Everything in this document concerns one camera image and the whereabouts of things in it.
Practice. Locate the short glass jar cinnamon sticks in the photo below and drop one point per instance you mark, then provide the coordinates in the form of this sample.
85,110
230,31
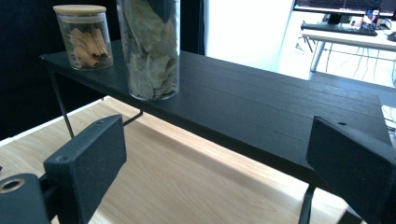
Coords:
84,40

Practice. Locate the white desk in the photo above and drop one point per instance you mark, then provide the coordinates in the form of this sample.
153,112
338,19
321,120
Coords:
342,39

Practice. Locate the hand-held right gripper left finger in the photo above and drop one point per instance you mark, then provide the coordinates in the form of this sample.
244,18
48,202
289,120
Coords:
84,168

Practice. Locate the computer monitor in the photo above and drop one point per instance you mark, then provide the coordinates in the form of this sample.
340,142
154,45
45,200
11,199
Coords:
327,4

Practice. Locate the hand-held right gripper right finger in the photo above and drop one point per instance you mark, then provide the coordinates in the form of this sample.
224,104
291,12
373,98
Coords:
355,168

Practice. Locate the black shelf rack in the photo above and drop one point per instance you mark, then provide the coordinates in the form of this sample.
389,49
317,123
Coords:
249,102

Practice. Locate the black computer mouse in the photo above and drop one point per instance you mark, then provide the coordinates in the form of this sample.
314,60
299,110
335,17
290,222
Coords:
392,36

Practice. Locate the tall glass jar bay leaves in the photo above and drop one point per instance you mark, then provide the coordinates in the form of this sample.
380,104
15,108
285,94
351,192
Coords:
152,56

